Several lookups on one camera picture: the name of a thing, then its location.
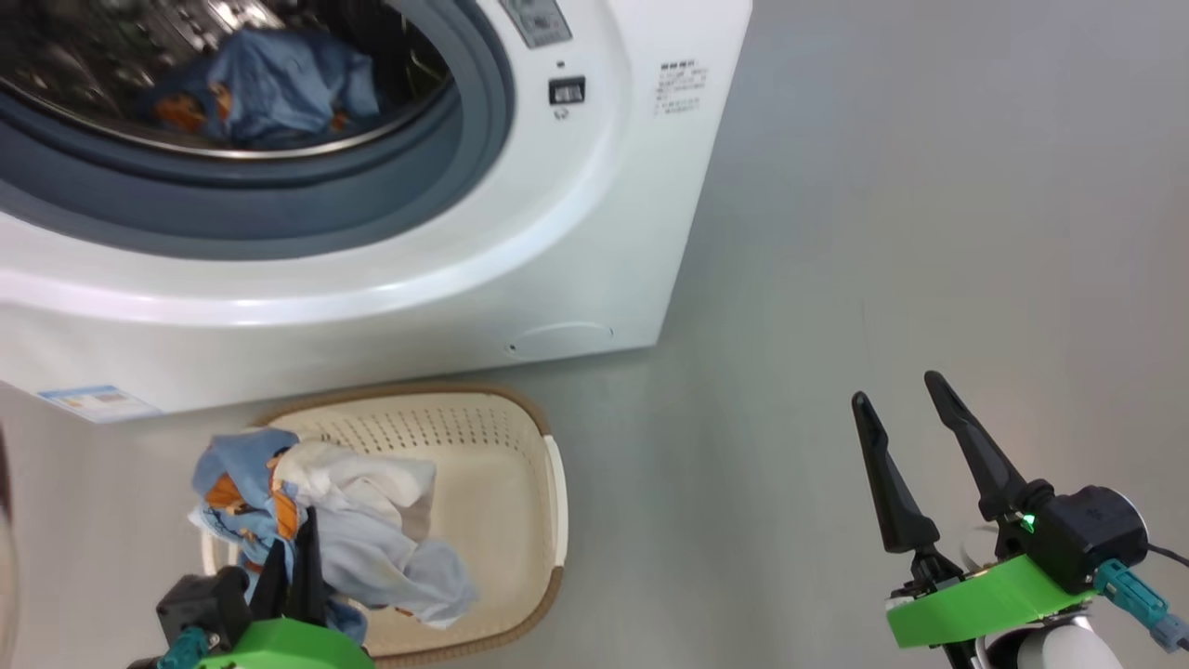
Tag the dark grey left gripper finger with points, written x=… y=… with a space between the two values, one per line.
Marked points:
x=309 y=581
x=271 y=590

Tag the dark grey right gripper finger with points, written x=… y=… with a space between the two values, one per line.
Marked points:
x=985 y=455
x=896 y=502

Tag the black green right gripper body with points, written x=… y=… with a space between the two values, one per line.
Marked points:
x=1077 y=534

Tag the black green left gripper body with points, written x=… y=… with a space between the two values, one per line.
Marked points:
x=279 y=646

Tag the blue cartoon garment white lining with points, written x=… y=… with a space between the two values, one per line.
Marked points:
x=372 y=520

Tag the blue cartoon print garment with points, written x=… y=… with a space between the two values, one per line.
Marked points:
x=279 y=84

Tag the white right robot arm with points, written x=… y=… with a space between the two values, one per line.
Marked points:
x=1068 y=652

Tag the white front-load washing machine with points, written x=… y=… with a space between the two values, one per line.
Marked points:
x=464 y=269

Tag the cream perforated laundry basket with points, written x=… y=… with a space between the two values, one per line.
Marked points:
x=483 y=502

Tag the blue energy label sticker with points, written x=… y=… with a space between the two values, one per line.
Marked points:
x=97 y=402

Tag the white round filter cover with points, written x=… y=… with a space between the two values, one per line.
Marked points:
x=562 y=341

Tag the small printed text label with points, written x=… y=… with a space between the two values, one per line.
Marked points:
x=681 y=88

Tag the grey warning label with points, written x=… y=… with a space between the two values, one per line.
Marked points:
x=537 y=20

